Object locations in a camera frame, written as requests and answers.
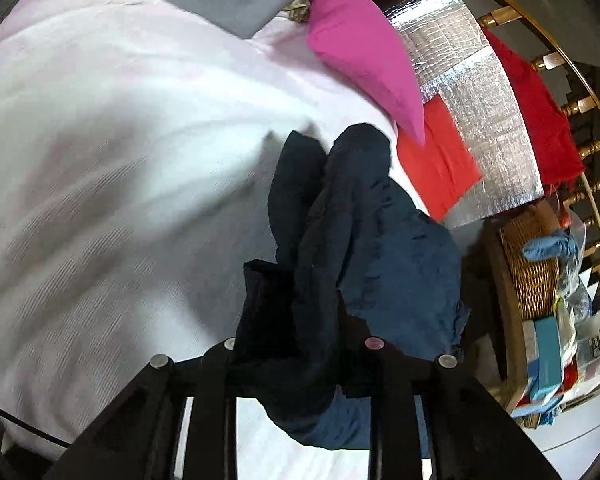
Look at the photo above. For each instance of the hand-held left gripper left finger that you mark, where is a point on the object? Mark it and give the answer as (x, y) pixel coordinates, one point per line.
(215, 375)

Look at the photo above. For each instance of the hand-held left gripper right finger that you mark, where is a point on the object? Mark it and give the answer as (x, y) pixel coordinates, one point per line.
(390, 375)

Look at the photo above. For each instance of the navy zip jacket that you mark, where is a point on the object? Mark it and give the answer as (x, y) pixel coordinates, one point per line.
(395, 260)

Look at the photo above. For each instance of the white cardboard box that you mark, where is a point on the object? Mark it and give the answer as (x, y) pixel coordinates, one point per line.
(529, 347)

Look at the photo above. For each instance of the teal cardboard box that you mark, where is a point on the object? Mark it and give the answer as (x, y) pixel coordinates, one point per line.
(547, 355)

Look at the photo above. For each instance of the wicker basket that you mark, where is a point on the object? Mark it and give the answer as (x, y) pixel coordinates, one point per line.
(530, 280)

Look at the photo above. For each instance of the blue cloth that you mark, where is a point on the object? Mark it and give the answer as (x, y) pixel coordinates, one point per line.
(547, 249)

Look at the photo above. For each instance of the clear plastic bag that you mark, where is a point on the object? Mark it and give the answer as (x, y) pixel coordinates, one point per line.
(575, 280)

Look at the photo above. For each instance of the red pillow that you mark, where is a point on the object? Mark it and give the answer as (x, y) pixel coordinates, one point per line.
(435, 165)

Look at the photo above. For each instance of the white bed sheet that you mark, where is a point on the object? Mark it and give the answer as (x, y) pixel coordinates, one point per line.
(105, 160)

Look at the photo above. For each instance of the silver foil insulation board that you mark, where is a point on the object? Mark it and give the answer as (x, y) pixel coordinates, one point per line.
(490, 125)

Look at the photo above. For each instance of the red cloth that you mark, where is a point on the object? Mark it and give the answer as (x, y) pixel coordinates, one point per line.
(540, 120)

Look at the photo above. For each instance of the magenta pillow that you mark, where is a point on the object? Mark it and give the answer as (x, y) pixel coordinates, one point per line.
(360, 50)

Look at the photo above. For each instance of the wooden stair railing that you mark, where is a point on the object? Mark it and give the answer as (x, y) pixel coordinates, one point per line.
(580, 107)

